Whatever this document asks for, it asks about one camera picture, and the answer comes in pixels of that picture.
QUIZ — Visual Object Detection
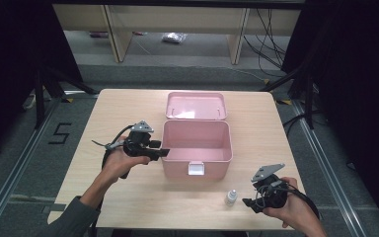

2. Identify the white floor cable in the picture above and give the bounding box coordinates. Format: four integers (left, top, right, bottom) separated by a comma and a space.
210, 65, 265, 83

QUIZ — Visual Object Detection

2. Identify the person's right hand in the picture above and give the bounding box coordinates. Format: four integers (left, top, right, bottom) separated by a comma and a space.
262, 176, 321, 229

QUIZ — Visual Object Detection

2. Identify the black metal stand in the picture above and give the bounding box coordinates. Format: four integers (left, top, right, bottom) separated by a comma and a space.
33, 63, 99, 130
259, 60, 322, 130

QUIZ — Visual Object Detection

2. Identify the person's left hand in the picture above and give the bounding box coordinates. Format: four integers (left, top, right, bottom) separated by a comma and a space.
101, 149, 151, 183

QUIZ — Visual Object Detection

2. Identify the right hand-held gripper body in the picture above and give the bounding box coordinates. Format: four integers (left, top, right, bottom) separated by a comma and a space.
250, 163, 289, 209

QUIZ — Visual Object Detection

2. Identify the bundle of black cables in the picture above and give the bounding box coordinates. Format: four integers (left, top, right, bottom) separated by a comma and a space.
242, 8, 289, 71

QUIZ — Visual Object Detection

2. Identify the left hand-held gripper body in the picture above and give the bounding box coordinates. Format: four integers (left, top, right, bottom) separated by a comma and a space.
122, 119, 155, 158

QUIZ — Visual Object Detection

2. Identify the black curtain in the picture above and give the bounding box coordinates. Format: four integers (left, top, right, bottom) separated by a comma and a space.
0, 0, 84, 166
280, 0, 379, 236

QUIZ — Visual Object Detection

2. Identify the small white dropper bottle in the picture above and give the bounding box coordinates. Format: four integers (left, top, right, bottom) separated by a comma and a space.
224, 189, 239, 207

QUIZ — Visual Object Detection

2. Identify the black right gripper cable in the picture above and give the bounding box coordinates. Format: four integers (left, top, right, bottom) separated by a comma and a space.
285, 187, 321, 221

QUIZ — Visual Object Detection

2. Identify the pink storage box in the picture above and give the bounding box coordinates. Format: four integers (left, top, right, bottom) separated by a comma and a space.
160, 91, 234, 181

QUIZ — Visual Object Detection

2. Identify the metal floor rail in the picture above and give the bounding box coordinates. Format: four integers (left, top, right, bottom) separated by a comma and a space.
290, 98, 368, 237
0, 90, 80, 237

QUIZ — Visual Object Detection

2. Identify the clear plastic bag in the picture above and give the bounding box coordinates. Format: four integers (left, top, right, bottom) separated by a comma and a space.
161, 32, 189, 44

